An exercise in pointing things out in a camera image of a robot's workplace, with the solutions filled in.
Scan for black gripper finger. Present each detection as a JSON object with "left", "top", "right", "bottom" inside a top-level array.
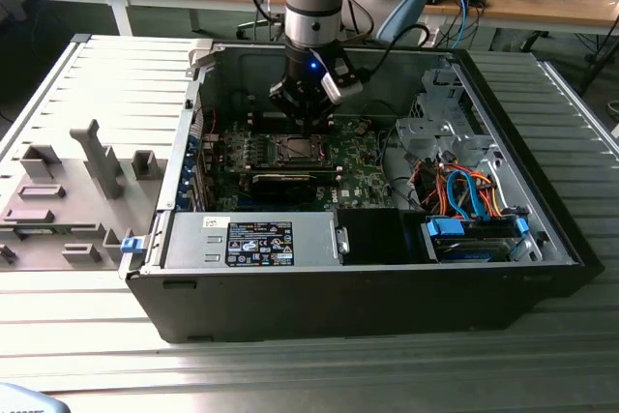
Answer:
[
  {"left": 268, "top": 77, "right": 313, "bottom": 136},
  {"left": 311, "top": 92, "right": 340, "bottom": 136}
]

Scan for metal socket cover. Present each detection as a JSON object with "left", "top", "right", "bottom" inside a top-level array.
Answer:
[{"left": 279, "top": 133, "right": 328, "bottom": 163}]

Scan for CPU with silver top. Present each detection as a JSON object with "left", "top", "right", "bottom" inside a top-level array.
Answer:
[{"left": 286, "top": 138, "right": 317, "bottom": 159}]

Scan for RAM slot white clips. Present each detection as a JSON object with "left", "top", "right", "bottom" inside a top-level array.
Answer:
[
  {"left": 247, "top": 115, "right": 333, "bottom": 123},
  {"left": 247, "top": 122, "right": 335, "bottom": 130}
]

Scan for CPU socket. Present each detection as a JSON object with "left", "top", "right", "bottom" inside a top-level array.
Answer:
[{"left": 277, "top": 133, "right": 331, "bottom": 166}]

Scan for green motherboard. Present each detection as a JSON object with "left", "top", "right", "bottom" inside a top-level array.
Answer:
[{"left": 200, "top": 115, "right": 396, "bottom": 214}]

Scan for black graphics card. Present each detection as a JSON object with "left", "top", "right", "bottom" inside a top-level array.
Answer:
[{"left": 250, "top": 170, "right": 320, "bottom": 206}]

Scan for metal drive cage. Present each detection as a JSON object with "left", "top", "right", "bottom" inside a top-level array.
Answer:
[{"left": 394, "top": 67, "right": 495, "bottom": 167}]

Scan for small white device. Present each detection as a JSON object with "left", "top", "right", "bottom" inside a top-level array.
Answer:
[{"left": 420, "top": 23, "right": 442, "bottom": 48}]

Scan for grey power supply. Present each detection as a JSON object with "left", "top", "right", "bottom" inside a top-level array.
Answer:
[{"left": 162, "top": 212, "right": 339, "bottom": 269}]

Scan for black PC case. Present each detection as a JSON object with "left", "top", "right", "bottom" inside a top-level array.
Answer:
[{"left": 118, "top": 39, "right": 605, "bottom": 344}]

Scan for hard disk in blue carrier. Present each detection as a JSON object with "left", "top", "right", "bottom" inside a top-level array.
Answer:
[{"left": 419, "top": 216, "right": 532, "bottom": 265}]

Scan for grey parts rack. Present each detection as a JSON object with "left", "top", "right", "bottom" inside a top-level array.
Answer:
[{"left": 0, "top": 117, "right": 171, "bottom": 274}]

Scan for grey rounded device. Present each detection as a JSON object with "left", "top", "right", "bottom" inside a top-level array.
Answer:
[{"left": 0, "top": 382, "right": 67, "bottom": 413}]

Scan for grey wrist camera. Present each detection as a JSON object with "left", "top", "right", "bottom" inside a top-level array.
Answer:
[{"left": 320, "top": 51, "right": 365, "bottom": 105}]

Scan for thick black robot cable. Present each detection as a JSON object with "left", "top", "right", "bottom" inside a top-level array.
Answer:
[{"left": 360, "top": 22, "right": 432, "bottom": 84}]

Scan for blue wire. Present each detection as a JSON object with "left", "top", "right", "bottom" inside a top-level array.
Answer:
[{"left": 443, "top": 167, "right": 488, "bottom": 221}]

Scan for orange wire bundle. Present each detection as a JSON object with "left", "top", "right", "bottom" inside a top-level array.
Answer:
[{"left": 416, "top": 162, "right": 505, "bottom": 220}]

